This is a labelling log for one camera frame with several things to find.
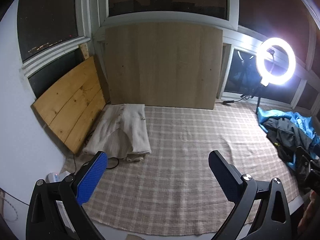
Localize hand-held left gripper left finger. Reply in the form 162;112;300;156
26;151;108;240

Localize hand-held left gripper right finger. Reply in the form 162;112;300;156
208;150;292;240

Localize blue garment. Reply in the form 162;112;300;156
257;106;320;173

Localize person's right hand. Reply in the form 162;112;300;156
297;191;320;233

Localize white power strip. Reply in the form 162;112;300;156
46;170;73;183

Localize dark grey jacket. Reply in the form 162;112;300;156
260;117;317;188

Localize plaid woven mat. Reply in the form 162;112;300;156
64;104;304;237

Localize folded beige garment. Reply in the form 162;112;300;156
82;103;152;163

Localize pine wood board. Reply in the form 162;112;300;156
30;55;107;155

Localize narrow wooden slat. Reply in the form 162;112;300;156
79;43;90;62

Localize large light wood panel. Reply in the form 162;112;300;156
104;22;223;110

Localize thin black cable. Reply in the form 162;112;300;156
71;130;120;177

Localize black cable with inline switch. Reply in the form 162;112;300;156
214;94;253;105

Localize black ring light stand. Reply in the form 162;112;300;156
250;80;265;115

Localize white window frame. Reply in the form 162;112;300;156
17;0;320;110

